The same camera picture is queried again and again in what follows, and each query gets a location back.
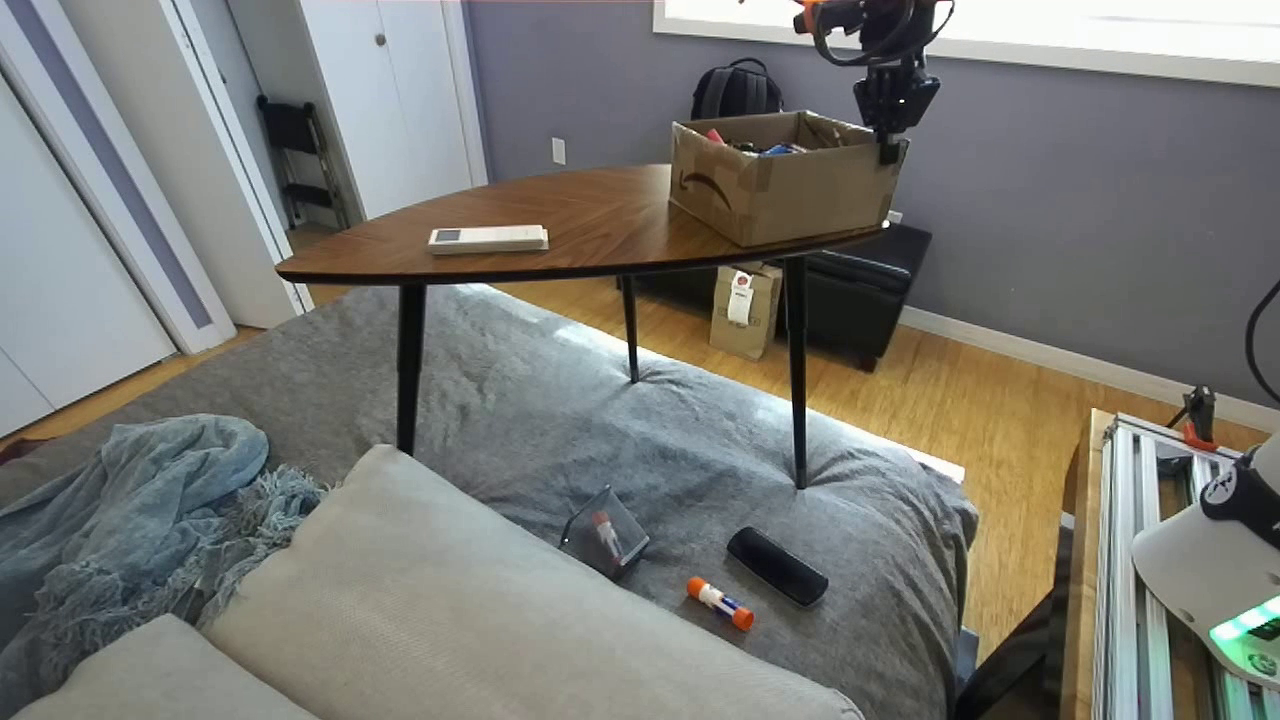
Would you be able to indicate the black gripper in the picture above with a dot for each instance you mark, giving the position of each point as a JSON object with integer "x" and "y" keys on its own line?
{"x": 899, "y": 95}

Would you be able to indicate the brown cardboard box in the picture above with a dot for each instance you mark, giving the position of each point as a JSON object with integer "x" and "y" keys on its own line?
{"x": 787, "y": 192}

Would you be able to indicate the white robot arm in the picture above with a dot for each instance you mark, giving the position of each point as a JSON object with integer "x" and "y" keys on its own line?
{"x": 1201, "y": 564}

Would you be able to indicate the blue item in box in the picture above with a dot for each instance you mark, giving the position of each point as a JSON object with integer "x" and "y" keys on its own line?
{"x": 782, "y": 151}

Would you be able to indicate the red item in box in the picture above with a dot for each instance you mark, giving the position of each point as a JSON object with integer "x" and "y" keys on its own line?
{"x": 717, "y": 135}

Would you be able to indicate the small clear plastic box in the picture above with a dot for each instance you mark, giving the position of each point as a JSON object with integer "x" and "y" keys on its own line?
{"x": 606, "y": 538}

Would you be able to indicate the black ottoman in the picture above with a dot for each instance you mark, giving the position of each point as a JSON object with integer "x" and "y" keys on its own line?
{"x": 861, "y": 303}

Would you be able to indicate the black backpack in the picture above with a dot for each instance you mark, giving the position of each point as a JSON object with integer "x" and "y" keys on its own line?
{"x": 733, "y": 90}

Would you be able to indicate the white paper tag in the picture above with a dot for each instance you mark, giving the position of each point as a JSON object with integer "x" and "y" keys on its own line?
{"x": 740, "y": 297}

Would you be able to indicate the brown wooden three-legged table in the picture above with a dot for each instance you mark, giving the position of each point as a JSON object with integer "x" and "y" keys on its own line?
{"x": 575, "y": 226}

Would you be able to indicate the grey bed cover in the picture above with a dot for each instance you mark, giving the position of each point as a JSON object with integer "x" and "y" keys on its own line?
{"x": 600, "y": 425}

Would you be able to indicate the orange black clamp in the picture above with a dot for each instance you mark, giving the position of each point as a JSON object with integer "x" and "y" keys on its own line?
{"x": 1197, "y": 418}

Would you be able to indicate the white remote control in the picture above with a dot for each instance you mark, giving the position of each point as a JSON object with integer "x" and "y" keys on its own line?
{"x": 485, "y": 240}

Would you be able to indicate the wooden base board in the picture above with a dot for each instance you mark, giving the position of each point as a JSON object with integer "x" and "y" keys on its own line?
{"x": 1082, "y": 575}

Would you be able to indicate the orange white glue stick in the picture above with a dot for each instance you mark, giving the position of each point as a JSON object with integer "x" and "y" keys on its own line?
{"x": 720, "y": 600}

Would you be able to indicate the white closet door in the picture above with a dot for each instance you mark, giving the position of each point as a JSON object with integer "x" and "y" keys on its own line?
{"x": 403, "y": 95}

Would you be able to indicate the black bag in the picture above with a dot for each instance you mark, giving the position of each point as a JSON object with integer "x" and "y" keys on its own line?
{"x": 1014, "y": 662}

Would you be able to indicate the dark shoe rack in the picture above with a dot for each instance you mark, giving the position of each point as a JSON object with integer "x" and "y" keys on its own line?
{"x": 304, "y": 162}

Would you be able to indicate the large light grey pillow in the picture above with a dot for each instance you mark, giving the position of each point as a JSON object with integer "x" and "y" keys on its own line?
{"x": 442, "y": 624}

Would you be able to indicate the white sliding door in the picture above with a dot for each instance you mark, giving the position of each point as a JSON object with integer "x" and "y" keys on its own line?
{"x": 82, "y": 226}

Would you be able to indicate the blue-grey crumpled blanket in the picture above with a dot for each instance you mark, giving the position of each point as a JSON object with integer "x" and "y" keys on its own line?
{"x": 120, "y": 523}

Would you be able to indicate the small light grey pillow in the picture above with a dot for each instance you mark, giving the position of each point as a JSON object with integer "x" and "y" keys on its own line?
{"x": 145, "y": 680}

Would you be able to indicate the white window frame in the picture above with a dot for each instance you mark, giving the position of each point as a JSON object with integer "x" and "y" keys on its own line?
{"x": 1092, "y": 44}

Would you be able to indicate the white wall outlet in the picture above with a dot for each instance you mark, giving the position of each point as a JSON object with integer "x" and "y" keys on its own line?
{"x": 557, "y": 151}

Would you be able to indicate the aluminium profile frame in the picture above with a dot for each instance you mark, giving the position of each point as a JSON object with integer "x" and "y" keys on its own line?
{"x": 1134, "y": 600}

